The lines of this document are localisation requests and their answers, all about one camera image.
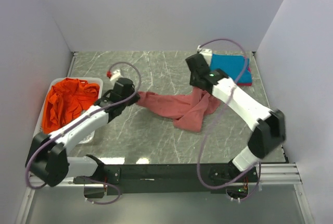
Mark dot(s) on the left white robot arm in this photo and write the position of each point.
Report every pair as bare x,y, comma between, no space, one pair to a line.
48,155

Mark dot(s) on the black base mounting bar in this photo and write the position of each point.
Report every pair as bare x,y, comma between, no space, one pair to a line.
172,178

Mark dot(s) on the aluminium frame rail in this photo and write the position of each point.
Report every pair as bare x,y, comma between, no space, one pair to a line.
271,174

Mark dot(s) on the folded magenta t-shirt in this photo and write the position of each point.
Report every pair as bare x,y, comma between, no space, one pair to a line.
242,71

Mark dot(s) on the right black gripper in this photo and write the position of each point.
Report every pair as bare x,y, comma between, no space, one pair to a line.
192,83

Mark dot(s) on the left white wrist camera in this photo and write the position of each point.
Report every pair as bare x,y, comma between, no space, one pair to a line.
114,75

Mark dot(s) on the orange t-shirt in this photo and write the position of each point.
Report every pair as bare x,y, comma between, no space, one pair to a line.
65,102

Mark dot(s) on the salmon pink t-shirt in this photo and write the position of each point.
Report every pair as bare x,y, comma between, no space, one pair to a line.
186,111

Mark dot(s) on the folded blue t-shirt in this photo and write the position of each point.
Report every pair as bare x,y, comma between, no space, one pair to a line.
223,62

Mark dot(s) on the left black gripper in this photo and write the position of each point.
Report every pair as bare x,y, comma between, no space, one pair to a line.
135,99

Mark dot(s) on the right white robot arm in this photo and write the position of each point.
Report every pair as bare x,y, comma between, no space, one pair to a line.
267,126

